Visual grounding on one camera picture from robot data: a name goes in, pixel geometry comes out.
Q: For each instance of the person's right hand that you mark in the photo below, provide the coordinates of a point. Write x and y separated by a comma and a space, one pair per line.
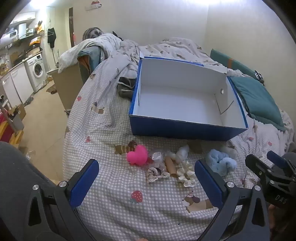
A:
272, 217

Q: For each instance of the blue cardboard box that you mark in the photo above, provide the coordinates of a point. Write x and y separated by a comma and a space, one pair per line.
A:
180, 102

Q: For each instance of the brown cardboard board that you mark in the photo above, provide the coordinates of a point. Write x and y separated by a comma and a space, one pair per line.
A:
67, 85

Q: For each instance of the grey patterned pillow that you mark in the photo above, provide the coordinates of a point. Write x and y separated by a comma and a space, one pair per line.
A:
92, 32

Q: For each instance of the white kitchen cabinet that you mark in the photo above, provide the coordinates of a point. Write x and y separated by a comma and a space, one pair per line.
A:
16, 85

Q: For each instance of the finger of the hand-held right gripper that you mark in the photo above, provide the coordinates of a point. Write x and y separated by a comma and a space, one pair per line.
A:
256, 165
278, 161

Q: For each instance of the brown cardboard tube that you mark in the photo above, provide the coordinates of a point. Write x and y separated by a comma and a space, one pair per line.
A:
170, 166

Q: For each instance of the teal cushion with orange stripe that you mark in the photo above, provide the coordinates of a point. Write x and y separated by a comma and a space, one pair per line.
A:
222, 58

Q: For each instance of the teal pillow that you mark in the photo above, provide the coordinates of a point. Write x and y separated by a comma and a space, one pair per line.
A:
256, 99

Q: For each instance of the pink heart toy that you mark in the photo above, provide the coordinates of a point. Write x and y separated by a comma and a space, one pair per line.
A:
137, 155

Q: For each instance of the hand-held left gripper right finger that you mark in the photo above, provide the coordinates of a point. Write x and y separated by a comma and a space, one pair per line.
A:
208, 185

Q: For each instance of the white water heater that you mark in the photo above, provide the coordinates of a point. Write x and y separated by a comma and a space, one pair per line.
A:
22, 30

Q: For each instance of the blue fluffy scrunchie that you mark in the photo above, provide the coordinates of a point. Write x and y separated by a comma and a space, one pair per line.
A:
219, 162

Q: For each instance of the teal and orange blanket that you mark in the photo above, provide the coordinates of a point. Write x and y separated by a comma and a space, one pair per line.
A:
89, 58

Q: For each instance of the grey box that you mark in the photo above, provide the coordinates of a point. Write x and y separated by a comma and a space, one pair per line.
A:
18, 121

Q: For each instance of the small black object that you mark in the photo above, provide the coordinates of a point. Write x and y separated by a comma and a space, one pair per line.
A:
259, 76

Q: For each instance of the black hanging garment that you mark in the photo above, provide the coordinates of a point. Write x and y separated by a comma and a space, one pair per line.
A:
51, 37

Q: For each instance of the white printed duvet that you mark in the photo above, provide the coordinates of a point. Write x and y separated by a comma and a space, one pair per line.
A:
115, 44

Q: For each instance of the white washing machine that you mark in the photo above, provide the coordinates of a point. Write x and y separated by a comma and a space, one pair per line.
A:
37, 69

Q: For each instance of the beige scrunchie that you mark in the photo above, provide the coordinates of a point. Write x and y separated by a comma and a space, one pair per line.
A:
153, 175

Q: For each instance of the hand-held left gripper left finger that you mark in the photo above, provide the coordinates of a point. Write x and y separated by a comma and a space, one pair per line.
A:
84, 183

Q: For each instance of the wall sign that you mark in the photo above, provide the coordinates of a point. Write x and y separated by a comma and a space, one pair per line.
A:
93, 5

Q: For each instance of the white fluffy wad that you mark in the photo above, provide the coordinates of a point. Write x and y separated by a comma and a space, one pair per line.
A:
229, 151

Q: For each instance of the checked bed sheet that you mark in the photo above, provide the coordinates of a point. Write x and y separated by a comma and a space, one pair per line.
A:
104, 129

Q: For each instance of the dark olive garment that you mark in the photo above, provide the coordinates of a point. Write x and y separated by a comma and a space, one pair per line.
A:
126, 89

